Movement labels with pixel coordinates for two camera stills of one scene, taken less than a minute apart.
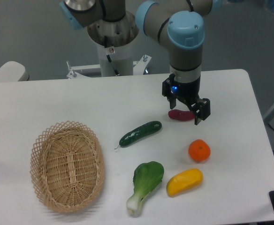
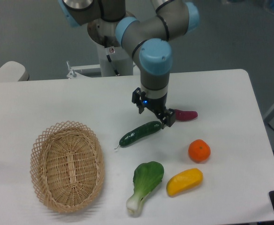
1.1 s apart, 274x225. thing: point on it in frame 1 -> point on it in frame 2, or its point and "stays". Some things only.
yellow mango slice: [184, 181] stays
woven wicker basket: [67, 167] stays
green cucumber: [139, 132] stays
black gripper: [188, 92] -> [166, 116]
